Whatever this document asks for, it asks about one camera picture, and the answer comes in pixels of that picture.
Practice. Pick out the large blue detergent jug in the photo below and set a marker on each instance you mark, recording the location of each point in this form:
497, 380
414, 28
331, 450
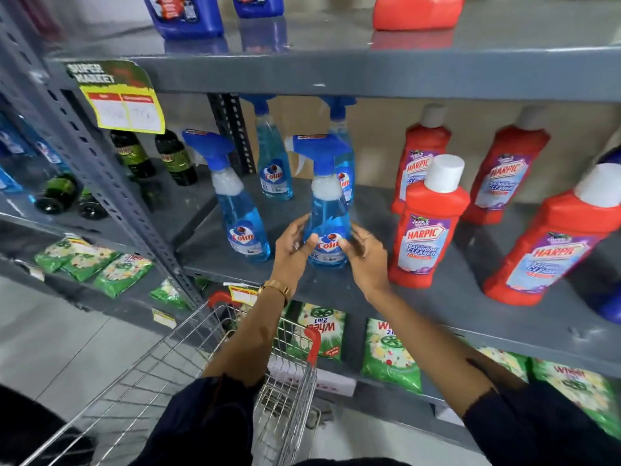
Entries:
258, 5
187, 16

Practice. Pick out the dark blue cleaner bottle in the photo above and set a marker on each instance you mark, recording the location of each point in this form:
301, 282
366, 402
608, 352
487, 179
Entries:
612, 300

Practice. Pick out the large red cleaner jug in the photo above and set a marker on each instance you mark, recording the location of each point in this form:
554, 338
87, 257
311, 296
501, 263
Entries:
417, 12

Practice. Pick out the white shelf label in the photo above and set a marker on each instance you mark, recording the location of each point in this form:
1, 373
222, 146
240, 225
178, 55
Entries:
330, 380

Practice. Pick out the green detergent powder packet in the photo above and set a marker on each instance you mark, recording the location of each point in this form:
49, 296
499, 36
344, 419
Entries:
123, 274
56, 252
582, 393
325, 329
507, 361
167, 293
390, 356
90, 262

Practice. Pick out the person's left hand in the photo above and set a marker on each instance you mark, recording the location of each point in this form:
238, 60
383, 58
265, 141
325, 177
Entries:
286, 257

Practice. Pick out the person's right forearm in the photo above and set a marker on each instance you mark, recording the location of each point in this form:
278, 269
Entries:
436, 351

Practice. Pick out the grey metal shelf rack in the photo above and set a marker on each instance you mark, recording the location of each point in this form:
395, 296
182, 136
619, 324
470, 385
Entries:
388, 72

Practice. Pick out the dark blue left sleeve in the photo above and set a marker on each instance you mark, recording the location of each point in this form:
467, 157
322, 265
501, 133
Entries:
203, 422

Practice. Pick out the person's right hand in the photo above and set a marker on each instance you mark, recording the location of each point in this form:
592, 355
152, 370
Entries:
366, 264

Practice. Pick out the red bathroom cleaner bottle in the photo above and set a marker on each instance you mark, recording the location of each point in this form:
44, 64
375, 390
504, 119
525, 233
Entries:
553, 247
507, 169
427, 223
421, 145

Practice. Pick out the person's right thumb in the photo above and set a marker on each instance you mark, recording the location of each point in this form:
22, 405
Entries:
345, 245

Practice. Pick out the blue glass cleaner spray bottle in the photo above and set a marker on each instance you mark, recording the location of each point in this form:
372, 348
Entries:
329, 208
240, 213
343, 155
272, 157

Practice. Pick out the dark blue right sleeve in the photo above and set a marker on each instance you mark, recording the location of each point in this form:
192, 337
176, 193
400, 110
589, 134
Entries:
543, 427

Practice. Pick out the dark green bottle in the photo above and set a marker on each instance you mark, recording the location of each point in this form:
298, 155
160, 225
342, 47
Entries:
91, 206
132, 152
175, 157
58, 194

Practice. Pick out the person's left thumb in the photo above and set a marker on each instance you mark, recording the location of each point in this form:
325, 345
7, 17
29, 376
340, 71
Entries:
310, 241

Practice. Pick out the yellow green price sign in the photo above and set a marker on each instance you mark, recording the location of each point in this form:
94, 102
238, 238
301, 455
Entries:
121, 101

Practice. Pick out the light blue plastic bottle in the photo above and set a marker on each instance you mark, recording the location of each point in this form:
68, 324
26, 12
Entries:
8, 181
48, 152
12, 140

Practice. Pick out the person's left forearm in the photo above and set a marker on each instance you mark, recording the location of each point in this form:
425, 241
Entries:
252, 332

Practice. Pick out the small yellow shelf label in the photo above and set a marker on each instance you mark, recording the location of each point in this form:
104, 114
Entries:
243, 295
164, 318

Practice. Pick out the dark blue sleeve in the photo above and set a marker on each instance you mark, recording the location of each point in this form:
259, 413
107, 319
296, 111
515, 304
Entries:
543, 427
203, 422

